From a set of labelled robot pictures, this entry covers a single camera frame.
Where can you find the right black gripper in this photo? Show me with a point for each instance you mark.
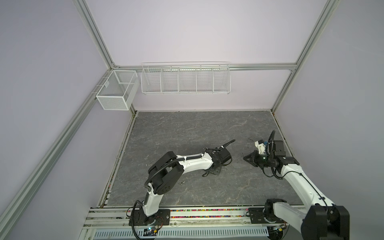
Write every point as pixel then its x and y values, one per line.
pixel 253 160

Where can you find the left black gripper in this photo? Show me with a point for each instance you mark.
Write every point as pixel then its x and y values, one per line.
pixel 217 172

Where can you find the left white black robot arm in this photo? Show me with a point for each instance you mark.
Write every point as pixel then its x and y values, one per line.
pixel 166 172

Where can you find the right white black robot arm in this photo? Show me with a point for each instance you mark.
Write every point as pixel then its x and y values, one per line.
pixel 323 220

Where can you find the white mesh box basket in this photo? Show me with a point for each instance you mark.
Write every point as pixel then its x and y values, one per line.
pixel 118 91

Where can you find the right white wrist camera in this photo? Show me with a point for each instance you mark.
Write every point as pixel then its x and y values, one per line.
pixel 262 147

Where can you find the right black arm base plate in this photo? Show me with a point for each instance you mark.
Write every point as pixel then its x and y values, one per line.
pixel 258 216

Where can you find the white vented cable duct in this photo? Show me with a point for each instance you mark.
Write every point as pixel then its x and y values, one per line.
pixel 183 233

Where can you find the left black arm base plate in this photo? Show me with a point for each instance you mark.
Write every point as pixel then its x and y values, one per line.
pixel 162 217

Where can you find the white wire shelf basket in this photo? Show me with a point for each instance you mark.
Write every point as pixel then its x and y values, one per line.
pixel 186 78

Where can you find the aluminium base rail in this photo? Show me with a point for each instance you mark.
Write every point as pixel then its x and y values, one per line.
pixel 180 217

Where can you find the aluminium enclosure frame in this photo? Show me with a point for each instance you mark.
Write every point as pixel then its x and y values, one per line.
pixel 50 66

